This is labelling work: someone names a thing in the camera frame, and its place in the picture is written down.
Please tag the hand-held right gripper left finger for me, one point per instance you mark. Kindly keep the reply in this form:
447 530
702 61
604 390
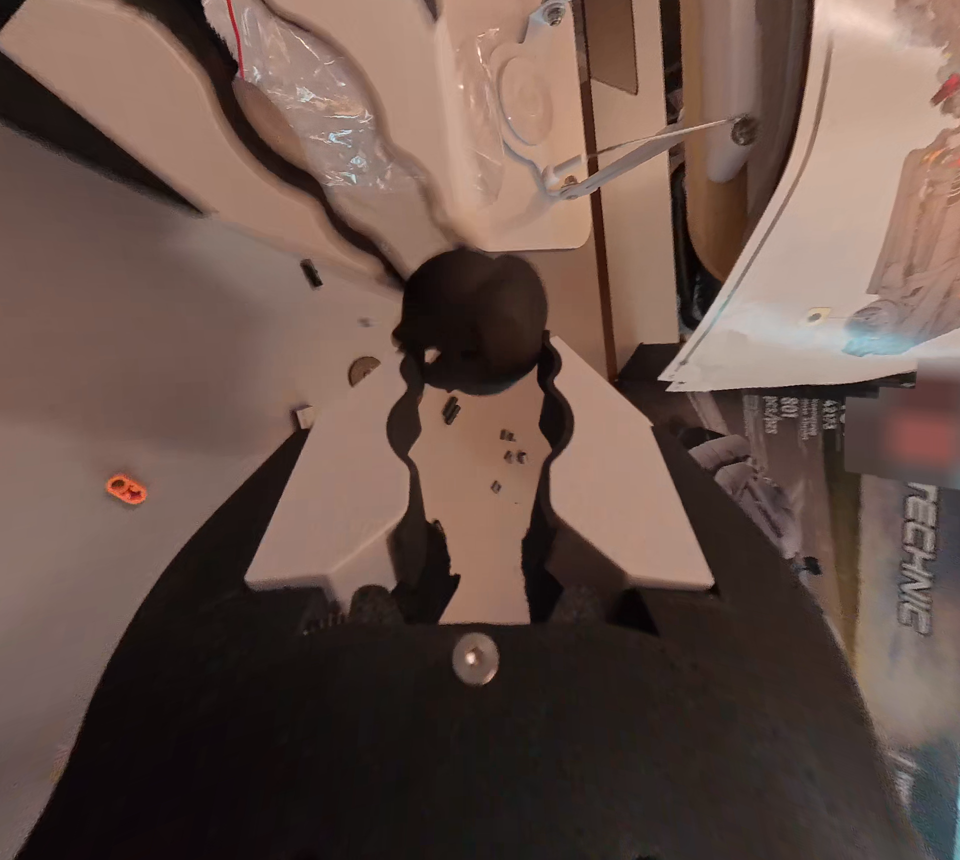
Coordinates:
330 500

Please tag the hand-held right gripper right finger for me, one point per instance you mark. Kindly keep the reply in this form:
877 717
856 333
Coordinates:
630 500

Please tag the clear bag of lego parts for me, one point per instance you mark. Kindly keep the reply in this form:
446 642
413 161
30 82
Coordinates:
315 102

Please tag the black lego tyre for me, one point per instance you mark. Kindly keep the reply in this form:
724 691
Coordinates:
472 320

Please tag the small orange lego piece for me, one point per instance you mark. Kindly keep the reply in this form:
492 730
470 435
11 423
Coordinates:
126 489

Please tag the short black lego connector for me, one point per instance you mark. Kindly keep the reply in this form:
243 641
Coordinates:
311 273

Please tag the dark lego set box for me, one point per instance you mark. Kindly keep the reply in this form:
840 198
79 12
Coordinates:
885 575

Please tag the white book stand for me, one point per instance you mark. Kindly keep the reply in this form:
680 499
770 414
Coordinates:
540 215

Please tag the open instruction book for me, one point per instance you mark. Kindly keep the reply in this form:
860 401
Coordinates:
825 237

